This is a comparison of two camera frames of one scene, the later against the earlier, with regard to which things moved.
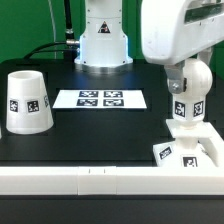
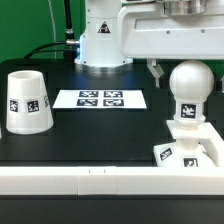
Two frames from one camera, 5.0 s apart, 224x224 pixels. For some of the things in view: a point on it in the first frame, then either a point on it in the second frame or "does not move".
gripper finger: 204,55 to 222,79
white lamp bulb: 188,107 does not move
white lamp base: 185,150 does not move
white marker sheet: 100,99 does not move
